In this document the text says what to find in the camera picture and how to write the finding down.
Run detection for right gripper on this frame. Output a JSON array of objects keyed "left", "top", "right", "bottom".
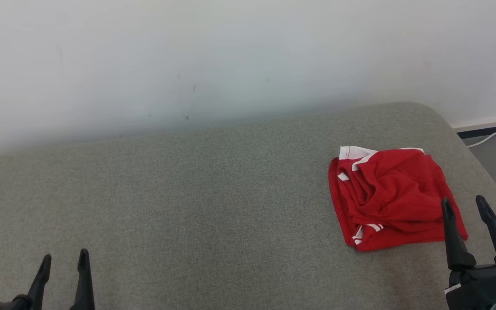
[{"left": 440, "top": 195, "right": 496, "bottom": 310}]

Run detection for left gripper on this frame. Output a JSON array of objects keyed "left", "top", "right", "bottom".
[{"left": 0, "top": 248, "right": 96, "bottom": 310}]

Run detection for red Bulls jersey white sleeves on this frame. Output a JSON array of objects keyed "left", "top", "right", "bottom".
[{"left": 328, "top": 157, "right": 469, "bottom": 252}]

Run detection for red Bulls shorts white stripes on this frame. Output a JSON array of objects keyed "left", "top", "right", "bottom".
[{"left": 329, "top": 146, "right": 459, "bottom": 235}]

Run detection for white and black baseboard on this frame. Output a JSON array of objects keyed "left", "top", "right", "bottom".
[{"left": 451, "top": 116, "right": 496, "bottom": 140}]

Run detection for grey fabric sofa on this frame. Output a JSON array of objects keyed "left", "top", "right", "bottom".
[{"left": 0, "top": 101, "right": 496, "bottom": 310}]

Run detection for white floor cable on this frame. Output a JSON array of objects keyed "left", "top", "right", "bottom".
[{"left": 466, "top": 131, "right": 496, "bottom": 149}]

